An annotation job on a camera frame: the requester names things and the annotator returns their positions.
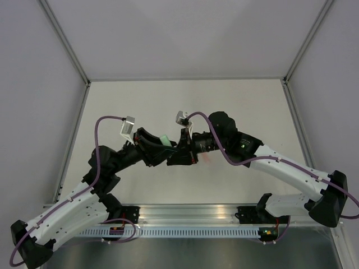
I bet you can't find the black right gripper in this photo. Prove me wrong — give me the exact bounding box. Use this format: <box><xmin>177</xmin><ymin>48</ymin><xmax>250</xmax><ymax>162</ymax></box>
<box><xmin>167</xmin><ymin>127</ymin><xmax>227</xmax><ymax>165</ymax></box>

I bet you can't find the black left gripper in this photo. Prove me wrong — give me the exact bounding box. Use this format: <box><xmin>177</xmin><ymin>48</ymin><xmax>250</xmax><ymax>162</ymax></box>
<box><xmin>112</xmin><ymin>128</ymin><xmax>180</xmax><ymax>174</ymax></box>

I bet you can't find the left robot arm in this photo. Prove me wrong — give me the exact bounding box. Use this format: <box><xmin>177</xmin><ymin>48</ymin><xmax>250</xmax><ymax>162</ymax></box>
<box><xmin>11</xmin><ymin>128</ymin><xmax>178</xmax><ymax>268</ymax></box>

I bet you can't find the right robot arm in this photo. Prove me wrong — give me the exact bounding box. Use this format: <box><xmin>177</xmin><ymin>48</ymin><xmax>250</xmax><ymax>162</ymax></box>
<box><xmin>167</xmin><ymin>111</ymin><xmax>348</xmax><ymax>228</ymax></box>

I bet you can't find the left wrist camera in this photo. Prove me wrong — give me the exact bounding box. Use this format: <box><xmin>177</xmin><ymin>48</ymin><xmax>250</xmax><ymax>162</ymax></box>
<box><xmin>120</xmin><ymin>116</ymin><xmax>135</xmax><ymax>144</ymax></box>

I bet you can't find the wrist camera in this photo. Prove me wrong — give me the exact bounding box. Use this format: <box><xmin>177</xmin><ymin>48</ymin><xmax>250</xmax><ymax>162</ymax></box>
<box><xmin>120</xmin><ymin>116</ymin><xmax>135</xmax><ymax>144</ymax></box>
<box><xmin>175</xmin><ymin>110</ymin><xmax>193</xmax><ymax>136</ymax></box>

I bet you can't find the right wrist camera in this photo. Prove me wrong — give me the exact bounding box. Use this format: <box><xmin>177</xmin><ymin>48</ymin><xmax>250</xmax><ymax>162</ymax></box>
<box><xmin>175</xmin><ymin>110</ymin><xmax>193</xmax><ymax>136</ymax></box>

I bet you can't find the aluminium mounting rail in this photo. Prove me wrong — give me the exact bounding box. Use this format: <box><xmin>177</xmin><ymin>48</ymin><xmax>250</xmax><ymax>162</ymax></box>
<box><xmin>42</xmin><ymin>203</ymin><xmax>344</xmax><ymax>226</ymax></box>

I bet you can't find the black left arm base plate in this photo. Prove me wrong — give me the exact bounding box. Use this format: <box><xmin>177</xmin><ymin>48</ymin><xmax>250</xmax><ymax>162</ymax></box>
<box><xmin>120</xmin><ymin>206</ymin><xmax>140</xmax><ymax>224</ymax></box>

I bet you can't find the white slotted cable duct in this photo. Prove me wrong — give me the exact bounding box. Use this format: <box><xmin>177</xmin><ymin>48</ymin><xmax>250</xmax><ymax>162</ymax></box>
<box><xmin>79</xmin><ymin>226</ymin><xmax>260</xmax><ymax>239</ymax></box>

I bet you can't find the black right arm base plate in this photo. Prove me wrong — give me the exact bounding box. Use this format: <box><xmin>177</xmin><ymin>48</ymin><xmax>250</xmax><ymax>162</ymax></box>
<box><xmin>234</xmin><ymin>206</ymin><xmax>289</xmax><ymax>224</ymax></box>

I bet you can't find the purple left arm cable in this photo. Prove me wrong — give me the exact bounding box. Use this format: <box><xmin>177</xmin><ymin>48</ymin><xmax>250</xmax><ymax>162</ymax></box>
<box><xmin>8</xmin><ymin>115</ymin><xmax>137</xmax><ymax>266</ymax></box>

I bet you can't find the left aluminium frame post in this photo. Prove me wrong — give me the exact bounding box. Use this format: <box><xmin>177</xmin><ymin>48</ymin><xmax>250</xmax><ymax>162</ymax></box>
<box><xmin>37</xmin><ymin>0</ymin><xmax>90</xmax><ymax>87</ymax></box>

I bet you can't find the aluminium frame post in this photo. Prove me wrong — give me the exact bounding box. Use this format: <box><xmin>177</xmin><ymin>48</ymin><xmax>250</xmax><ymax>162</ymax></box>
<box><xmin>282</xmin><ymin>0</ymin><xmax>335</xmax><ymax>85</ymax></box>
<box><xmin>37</xmin><ymin>0</ymin><xmax>90</xmax><ymax>87</ymax></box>

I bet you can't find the right aluminium frame post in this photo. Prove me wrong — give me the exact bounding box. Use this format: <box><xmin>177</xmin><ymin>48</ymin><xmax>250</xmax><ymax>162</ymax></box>
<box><xmin>282</xmin><ymin>0</ymin><xmax>335</xmax><ymax>85</ymax></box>

